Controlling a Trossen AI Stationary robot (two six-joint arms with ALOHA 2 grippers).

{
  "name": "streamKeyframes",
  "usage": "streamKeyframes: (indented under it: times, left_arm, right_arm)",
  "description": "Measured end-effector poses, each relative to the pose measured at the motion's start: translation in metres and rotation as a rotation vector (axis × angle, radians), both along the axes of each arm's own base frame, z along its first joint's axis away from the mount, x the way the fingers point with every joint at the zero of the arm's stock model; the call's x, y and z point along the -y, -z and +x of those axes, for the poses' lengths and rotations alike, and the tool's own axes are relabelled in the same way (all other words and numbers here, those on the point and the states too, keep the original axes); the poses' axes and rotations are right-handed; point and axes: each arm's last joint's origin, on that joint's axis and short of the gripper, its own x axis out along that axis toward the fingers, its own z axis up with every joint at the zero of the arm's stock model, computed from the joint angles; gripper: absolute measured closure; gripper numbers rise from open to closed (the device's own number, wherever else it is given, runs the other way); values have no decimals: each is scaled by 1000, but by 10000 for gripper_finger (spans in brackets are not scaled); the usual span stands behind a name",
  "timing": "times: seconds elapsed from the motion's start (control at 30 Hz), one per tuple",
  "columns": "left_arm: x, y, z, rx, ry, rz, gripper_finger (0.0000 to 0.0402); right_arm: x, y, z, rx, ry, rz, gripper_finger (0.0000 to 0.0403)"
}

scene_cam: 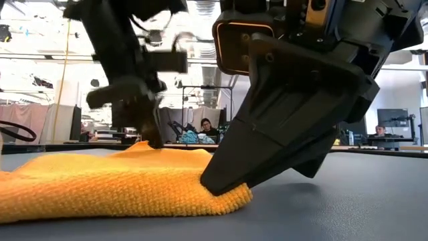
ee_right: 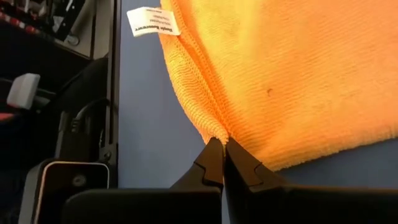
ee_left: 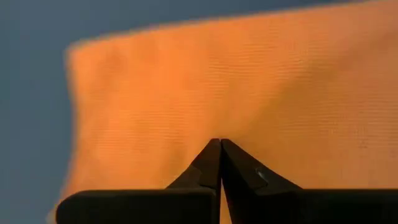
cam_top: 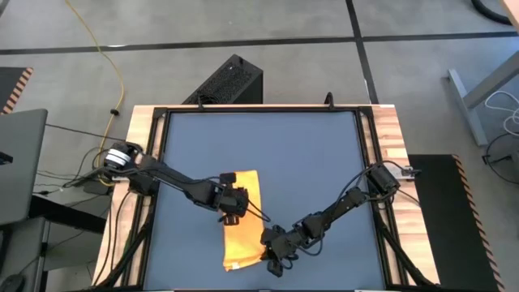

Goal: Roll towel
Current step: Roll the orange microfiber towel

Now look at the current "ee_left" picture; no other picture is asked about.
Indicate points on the blue-grey table mat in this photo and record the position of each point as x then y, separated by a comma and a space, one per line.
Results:
25, 62

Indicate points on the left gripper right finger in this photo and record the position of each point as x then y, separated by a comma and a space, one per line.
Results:
245, 180

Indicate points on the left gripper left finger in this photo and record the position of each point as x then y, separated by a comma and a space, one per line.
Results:
199, 177

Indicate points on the orange towel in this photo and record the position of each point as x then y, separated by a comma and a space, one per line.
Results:
202, 87

